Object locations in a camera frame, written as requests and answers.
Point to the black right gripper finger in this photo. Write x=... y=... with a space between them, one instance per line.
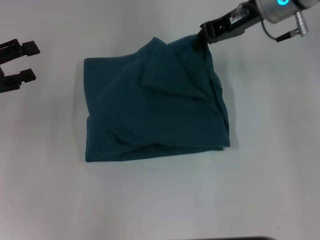
x=227 y=35
x=207 y=28

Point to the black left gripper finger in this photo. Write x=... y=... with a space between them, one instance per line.
x=25 y=76
x=30 y=48

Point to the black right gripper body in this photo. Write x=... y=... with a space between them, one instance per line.
x=246 y=13

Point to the teal t-shirt with white print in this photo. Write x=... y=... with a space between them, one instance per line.
x=155 y=112

